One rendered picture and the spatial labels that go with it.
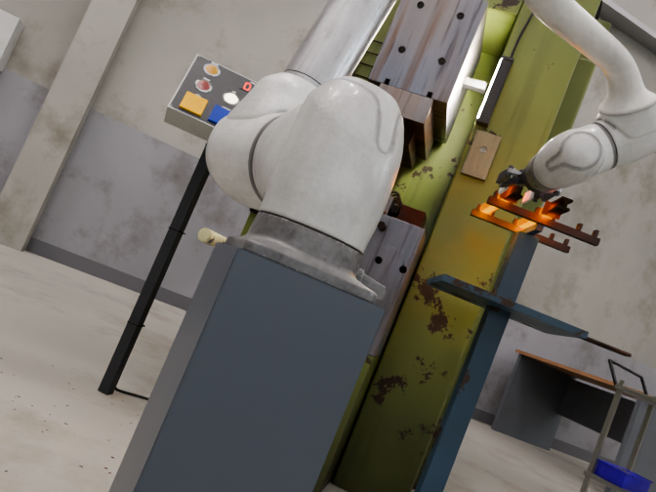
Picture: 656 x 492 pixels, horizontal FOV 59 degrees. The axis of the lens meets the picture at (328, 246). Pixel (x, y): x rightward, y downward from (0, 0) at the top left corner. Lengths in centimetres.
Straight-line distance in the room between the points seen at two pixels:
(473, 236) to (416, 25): 78
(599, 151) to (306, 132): 64
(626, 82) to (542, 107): 102
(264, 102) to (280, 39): 482
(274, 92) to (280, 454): 53
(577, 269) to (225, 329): 655
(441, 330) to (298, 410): 141
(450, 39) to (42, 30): 403
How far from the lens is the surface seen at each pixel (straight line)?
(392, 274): 190
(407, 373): 209
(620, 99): 129
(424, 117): 209
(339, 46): 100
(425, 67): 217
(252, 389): 70
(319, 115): 76
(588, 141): 120
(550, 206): 163
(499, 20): 249
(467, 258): 211
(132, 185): 533
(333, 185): 72
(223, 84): 212
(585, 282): 719
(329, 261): 72
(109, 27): 537
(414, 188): 251
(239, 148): 88
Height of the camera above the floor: 58
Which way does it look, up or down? 5 degrees up
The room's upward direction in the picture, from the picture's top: 23 degrees clockwise
